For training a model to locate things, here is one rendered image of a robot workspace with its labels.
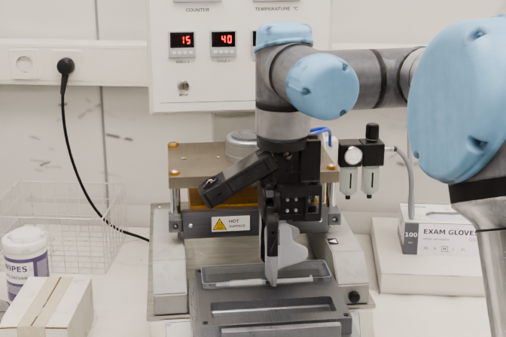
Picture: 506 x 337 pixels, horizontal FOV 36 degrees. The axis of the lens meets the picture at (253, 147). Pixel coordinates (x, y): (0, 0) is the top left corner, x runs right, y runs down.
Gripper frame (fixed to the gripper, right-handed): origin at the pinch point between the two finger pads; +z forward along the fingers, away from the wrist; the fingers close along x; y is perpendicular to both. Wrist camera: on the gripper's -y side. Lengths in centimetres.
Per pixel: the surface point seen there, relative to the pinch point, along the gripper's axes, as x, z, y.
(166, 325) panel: 1.4, 9.2, -14.5
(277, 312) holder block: -7.5, 3.0, 0.7
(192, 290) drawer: 2.0, 4.0, -10.6
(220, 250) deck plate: 24.0, 7.9, -4.9
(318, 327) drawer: -16.8, 0.1, 4.5
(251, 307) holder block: -6.4, 2.5, -2.9
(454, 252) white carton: 44, 20, 46
